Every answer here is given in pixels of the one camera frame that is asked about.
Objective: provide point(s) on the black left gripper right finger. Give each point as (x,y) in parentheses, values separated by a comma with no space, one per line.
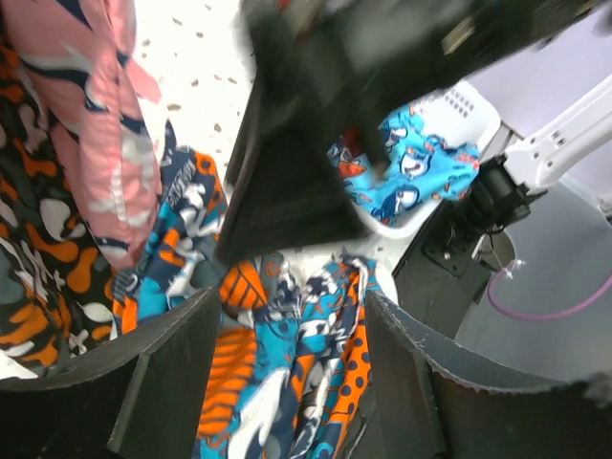
(437,399)

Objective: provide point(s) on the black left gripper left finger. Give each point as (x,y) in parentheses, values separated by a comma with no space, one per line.
(137,396)

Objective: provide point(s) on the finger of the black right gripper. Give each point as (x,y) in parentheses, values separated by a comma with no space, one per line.
(284,192)

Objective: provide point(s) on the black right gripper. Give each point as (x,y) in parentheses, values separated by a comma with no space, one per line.
(356,59)

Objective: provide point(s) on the blue orange patterned shorts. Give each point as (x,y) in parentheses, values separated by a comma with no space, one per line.
(291,360)

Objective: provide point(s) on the light blue shark shorts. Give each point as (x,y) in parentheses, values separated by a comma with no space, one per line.
(423,167)

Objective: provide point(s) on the black orange camouflage shorts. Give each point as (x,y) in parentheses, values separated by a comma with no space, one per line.
(55,284)

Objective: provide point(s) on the pink patterned shorts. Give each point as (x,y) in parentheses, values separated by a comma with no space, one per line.
(77,55)

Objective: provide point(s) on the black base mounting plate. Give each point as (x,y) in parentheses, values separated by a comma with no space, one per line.
(446,269)

